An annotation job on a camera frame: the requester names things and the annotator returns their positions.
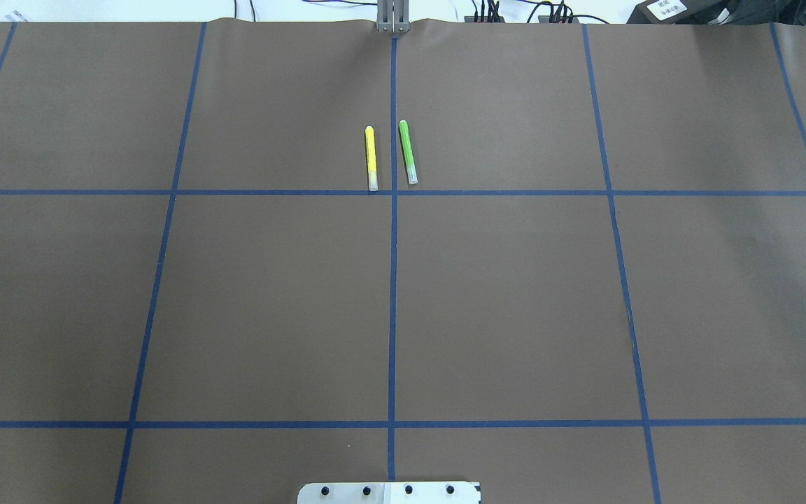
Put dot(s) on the green highlighter pen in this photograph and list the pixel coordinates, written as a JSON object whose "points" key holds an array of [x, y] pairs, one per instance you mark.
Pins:
{"points": [[407, 152]]}

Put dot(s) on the yellow highlighter pen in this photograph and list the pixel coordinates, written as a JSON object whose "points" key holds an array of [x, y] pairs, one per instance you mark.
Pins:
{"points": [[371, 155]]}

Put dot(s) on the black power strip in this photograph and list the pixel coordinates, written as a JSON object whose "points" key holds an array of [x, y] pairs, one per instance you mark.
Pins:
{"points": [[543, 12]]}

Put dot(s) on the black adapter box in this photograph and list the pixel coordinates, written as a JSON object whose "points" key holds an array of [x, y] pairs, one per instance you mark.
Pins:
{"points": [[676, 12]]}

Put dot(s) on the aluminium frame post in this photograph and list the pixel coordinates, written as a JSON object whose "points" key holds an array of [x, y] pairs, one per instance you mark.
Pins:
{"points": [[392, 16]]}

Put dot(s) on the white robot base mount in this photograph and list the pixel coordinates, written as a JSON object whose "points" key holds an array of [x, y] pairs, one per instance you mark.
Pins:
{"points": [[391, 492]]}

